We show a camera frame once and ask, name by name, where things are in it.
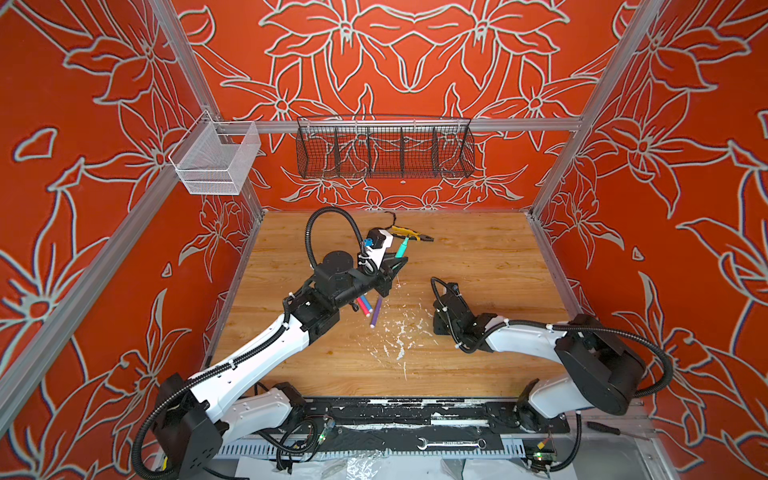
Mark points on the pink marker pen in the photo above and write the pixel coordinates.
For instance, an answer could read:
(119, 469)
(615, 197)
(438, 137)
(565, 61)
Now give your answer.
(365, 312)

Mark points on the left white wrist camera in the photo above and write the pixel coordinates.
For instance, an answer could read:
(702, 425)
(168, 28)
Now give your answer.
(374, 248)

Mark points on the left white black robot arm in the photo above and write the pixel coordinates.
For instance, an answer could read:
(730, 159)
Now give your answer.
(193, 417)

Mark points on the silver wrench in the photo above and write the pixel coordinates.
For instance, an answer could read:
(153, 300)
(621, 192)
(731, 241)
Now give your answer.
(425, 444)

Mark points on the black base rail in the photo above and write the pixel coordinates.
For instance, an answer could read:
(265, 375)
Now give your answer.
(392, 426)

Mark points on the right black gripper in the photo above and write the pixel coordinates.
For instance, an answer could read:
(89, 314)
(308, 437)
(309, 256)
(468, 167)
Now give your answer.
(436, 324)

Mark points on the green marker pen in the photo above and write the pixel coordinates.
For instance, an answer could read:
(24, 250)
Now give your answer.
(402, 248)

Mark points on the blue marker pen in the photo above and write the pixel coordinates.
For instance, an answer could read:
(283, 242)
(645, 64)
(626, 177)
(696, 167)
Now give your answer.
(367, 304)

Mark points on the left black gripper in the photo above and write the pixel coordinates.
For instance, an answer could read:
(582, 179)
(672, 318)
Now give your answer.
(386, 273)

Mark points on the purple marker pen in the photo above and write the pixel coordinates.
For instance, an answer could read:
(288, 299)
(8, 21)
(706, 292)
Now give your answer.
(376, 312)

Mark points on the clear plastic wall bin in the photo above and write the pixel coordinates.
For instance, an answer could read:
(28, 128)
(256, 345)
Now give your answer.
(207, 164)

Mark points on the black wire wall basket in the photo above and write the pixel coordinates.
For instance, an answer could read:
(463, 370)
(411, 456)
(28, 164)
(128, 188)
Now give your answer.
(366, 146)

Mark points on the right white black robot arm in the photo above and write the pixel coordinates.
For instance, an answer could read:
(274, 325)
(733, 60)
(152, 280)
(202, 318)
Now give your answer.
(604, 368)

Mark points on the black screwdriver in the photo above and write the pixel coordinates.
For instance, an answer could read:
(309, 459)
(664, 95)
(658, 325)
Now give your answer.
(606, 429)

